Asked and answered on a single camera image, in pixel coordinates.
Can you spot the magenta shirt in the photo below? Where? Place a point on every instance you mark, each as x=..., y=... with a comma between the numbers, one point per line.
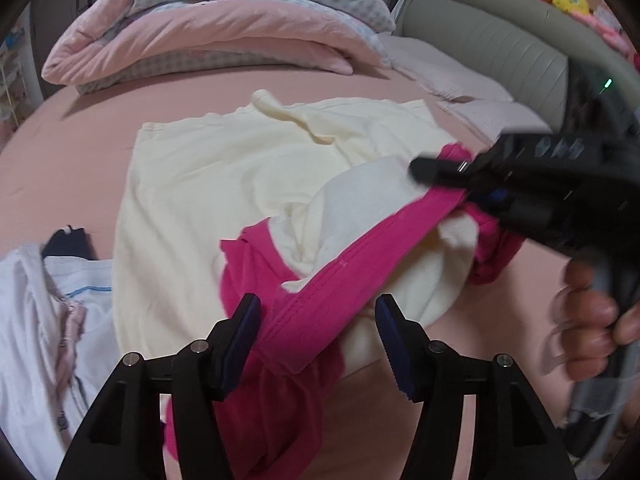
x=280, y=410

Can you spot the white shelf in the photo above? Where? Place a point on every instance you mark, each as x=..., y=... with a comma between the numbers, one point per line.
x=10, y=85

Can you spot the grey padded headboard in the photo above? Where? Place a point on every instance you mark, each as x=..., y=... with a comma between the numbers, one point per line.
x=500, y=45

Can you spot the cream shirt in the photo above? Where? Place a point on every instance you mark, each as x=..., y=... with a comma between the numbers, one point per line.
x=200, y=185

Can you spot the folded pink quilt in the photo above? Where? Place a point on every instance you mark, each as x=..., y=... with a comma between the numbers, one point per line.
x=200, y=30

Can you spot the bed with pink sheet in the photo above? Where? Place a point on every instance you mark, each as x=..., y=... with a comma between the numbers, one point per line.
x=75, y=160

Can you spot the white garment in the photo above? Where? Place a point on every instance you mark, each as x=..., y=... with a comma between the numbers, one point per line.
x=30, y=360

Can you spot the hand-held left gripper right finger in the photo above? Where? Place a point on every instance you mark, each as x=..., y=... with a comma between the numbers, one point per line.
x=392, y=345

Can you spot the person's right hand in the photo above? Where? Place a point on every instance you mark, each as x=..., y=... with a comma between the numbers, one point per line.
x=585, y=320

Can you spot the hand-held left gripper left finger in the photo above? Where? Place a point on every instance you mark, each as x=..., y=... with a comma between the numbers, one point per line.
x=245, y=340

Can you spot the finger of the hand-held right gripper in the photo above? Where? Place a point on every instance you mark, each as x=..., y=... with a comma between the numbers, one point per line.
x=440, y=170
x=495, y=200

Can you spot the pink plush toy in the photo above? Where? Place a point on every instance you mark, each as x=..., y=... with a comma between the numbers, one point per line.
x=607, y=30

